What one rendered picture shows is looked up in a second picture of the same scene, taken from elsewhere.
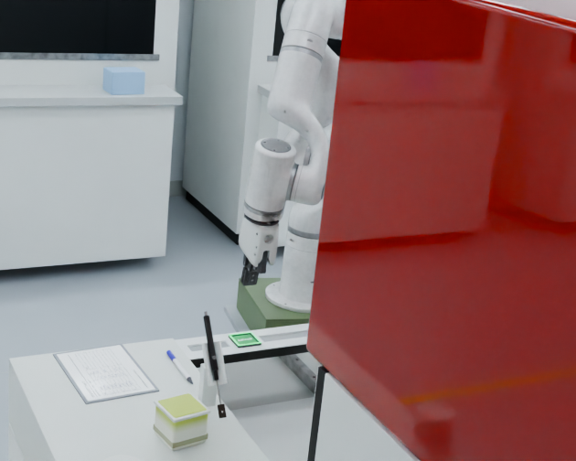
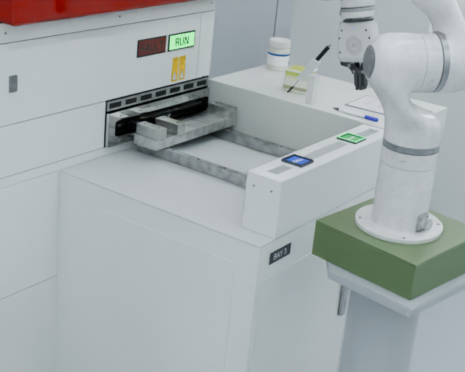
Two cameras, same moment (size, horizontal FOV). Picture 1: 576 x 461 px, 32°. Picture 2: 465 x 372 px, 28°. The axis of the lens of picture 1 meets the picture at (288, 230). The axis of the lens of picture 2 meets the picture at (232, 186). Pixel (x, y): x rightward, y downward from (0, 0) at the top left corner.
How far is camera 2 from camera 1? 4.04 m
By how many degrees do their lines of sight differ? 131
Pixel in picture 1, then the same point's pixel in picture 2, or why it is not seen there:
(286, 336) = (331, 150)
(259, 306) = not seen: hidden behind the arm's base
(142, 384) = (357, 105)
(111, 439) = (328, 86)
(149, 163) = not seen: outside the picture
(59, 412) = (370, 91)
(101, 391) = (370, 100)
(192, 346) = (377, 133)
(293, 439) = not seen: hidden behind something
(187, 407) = (297, 68)
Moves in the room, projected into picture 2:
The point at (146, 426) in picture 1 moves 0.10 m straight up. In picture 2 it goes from (321, 92) to (325, 59)
